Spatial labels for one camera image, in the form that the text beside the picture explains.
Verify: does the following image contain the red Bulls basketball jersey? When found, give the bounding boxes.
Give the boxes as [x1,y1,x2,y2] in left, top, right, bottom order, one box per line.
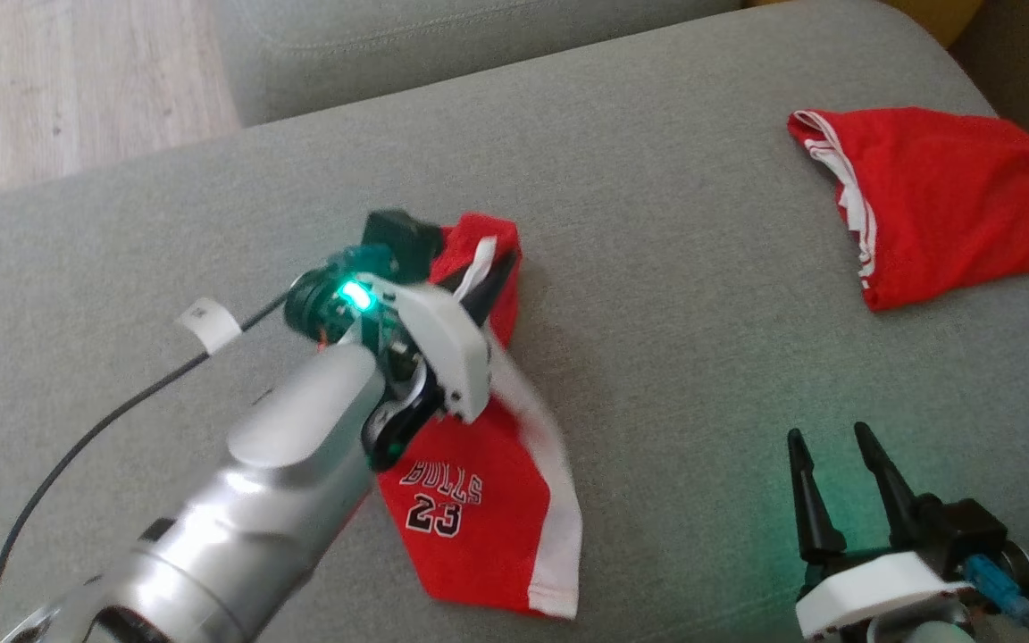
[787,107,1029,312]

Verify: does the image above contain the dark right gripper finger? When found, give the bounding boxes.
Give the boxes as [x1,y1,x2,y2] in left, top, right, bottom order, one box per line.
[787,429,846,562]
[854,422,932,547]

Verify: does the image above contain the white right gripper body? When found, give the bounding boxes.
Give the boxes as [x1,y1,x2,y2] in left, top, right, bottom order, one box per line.
[796,551,971,639]

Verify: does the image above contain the right arm blue-plug black cable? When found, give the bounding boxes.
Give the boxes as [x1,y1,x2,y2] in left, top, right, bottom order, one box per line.
[964,554,1029,643]

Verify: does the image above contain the grey sofa back cushion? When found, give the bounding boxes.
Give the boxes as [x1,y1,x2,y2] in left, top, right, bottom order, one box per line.
[215,0,743,126]

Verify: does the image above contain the white cable label tag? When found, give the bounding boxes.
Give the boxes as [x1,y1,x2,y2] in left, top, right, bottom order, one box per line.
[175,297,243,353]

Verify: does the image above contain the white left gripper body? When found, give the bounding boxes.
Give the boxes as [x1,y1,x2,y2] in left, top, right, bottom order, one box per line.
[287,255,493,425]

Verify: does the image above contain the grey sofa seat cushion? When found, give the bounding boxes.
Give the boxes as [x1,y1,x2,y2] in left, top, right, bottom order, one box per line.
[0,0,1029,643]

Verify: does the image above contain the red Bulls basketball shorts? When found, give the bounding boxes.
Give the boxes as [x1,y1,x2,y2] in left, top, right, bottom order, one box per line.
[376,213,583,621]

